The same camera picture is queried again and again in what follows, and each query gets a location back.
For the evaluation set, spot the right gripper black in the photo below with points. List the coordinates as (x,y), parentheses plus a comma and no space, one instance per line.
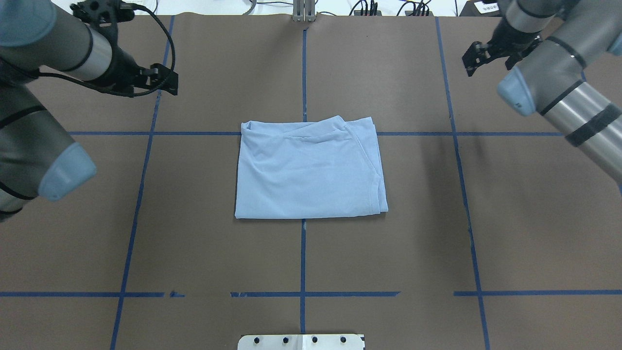
(510,39)

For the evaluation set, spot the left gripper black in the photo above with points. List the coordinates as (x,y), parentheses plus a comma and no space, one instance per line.
(121,68)

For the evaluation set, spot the light blue t-shirt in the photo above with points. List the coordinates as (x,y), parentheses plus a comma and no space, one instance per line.
(310,170)

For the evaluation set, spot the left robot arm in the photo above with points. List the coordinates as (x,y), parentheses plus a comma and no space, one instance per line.
(46,49)

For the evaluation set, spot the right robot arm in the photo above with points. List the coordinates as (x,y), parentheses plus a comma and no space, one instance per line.
(547,44)

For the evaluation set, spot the black box with label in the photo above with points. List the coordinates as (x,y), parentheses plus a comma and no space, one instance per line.
(483,8)

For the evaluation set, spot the brown paper table cover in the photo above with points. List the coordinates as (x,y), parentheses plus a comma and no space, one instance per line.
(499,235)

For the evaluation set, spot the left camera cable black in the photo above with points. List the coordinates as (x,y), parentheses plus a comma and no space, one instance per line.
(146,38)

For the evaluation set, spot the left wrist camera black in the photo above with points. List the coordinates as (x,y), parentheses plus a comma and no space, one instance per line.
(102,12)

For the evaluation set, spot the grey metal post bracket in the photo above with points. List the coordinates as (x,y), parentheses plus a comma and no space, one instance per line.
(304,10)

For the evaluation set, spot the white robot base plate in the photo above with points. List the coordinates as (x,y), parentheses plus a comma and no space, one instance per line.
(302,342)

